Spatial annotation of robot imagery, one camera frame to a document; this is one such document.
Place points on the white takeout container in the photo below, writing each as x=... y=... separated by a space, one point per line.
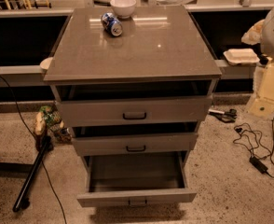
x=241 y=56

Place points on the grey top drawer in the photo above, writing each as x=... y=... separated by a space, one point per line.
x=134 y=111

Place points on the black tripod leg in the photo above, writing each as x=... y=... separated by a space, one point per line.
x=22 y=198

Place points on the colourful snack bags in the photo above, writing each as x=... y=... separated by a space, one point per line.
x=49 y=119

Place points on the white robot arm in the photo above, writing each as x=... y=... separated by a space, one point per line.
x=261 y=103

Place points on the grey drawer cabinet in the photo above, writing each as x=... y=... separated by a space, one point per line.
x=159 y=54

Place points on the grey drawer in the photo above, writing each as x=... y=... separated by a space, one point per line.
x=136 y=180
x=135 y=138
x=134 y=111

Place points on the grey middle drawer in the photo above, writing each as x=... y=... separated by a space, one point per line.
x=135 y=138

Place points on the white bowl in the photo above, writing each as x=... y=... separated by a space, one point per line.
x=123 y=8

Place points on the grey bottom drawer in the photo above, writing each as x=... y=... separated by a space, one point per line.
x=136 y=180

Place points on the blue soda can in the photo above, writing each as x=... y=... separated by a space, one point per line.
x=111 y=24

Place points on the white round plate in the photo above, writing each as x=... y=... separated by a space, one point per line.
x=45 y=64

